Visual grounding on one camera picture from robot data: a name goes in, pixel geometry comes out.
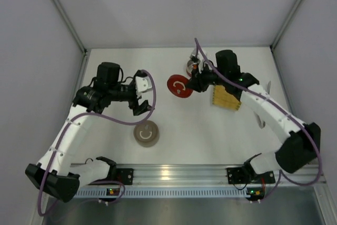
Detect red round lid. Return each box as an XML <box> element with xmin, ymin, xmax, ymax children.
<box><xmin>166</xmin><ymin>74</ymin><xmax>193</xmax><ymax>99</ymax></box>

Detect brown round lid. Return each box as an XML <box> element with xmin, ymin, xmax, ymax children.
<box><xmin>133</xmin><ymin>120</ymin><xmax>160</xmax><ymax>138</ymax></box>

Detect metal tongs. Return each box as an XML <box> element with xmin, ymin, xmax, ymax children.
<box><xmin>254</xmin><ymin>81</ymin><xmax>271</xmax><ymax>129</ymax></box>

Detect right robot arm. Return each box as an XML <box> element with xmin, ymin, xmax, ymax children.
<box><xmin>186</xmin><ymin>48</ymin><xmax>321</xmax><ymax>181</ymax></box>

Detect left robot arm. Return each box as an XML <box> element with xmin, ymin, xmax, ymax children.
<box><xmin>25</xmin><ymin>62</ymin><xmax>156</xmax><ymax>203</ymax></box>

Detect red-banded steel bowl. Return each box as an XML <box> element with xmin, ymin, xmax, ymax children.
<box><xmin>185</xmin><ymin>60</ymin><xmax>198</xmax><ymax>77</ymax></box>

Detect bamboo tray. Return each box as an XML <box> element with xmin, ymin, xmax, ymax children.
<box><xmin>212</xmin><ymin>85</ymin><xmax>241</xmax><ymax>111</ymax></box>

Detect beige-banded steel bowl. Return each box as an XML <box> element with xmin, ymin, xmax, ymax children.
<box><xmin>135</xmin><ymin>136</ymin><xmax>159</xmax><ymax>148</ymax></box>

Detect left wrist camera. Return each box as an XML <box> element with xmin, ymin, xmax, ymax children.
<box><xmin>134</xmin><ymin>70</ymin><xmax>153</xmax><ymax>96</ymax></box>

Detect aluminium mounting rail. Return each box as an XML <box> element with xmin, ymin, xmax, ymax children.
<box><xmin>116</xmin><ymin>164</ymin><xmax>319</xmax><ymax>188</ymax></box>

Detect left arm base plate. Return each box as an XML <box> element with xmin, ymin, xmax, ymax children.
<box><xmin>114</xmin><ymin>168</ymin><xmax>134</xmax><ymax>185</ymax></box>

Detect slotted cable duct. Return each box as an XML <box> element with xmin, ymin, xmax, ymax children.
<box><xmin>75</xmin><ymin>187</ymin><xmax>262</xmax><ymax>199</ymax></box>

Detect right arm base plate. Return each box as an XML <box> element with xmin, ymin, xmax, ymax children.
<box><xmin>226</xmin><ymin>167</ymin><xmax>276</xmax><ymax>185</ymax></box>

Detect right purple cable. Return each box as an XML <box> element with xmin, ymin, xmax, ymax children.
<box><xmin>194</xmin><ymin>37</ymin><xmax>324</xmax><ymax>203</ymax></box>

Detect purple cable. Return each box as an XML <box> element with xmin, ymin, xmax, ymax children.
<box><xmin>38</xmin><ymin>69</ymin><xmax>157</xmax><ymax>217</ymax></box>
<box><xmin>194</xmin><ymin>37</ymin><xmax>324</xmax><ymax>203</ymax></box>

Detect left frame post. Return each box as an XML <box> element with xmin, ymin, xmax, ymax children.
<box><xmin>51</xmin><ymin>0</ymin><xmax>87</xmax><ymax>55</ymax></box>

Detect frame post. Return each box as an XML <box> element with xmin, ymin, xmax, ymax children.
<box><xmin>51</xmin><ymin>0</ymin><xmax>87</xmax><ymax>55</ymax></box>
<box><xmin>270</xmin><ymin>0</ymin><xmax>304</xmax><ymax>53</ymax></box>

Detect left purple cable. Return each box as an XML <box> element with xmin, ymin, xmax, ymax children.
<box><xmin>38</xmin><ymin>69</ymin><xmax>157</xmax><ymax>217</ymax></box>

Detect right frame post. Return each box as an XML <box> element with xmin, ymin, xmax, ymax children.
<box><xmin>270</xmin><ymin>0</ymin><xmax>304</xmax><ymax>53</ymax></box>

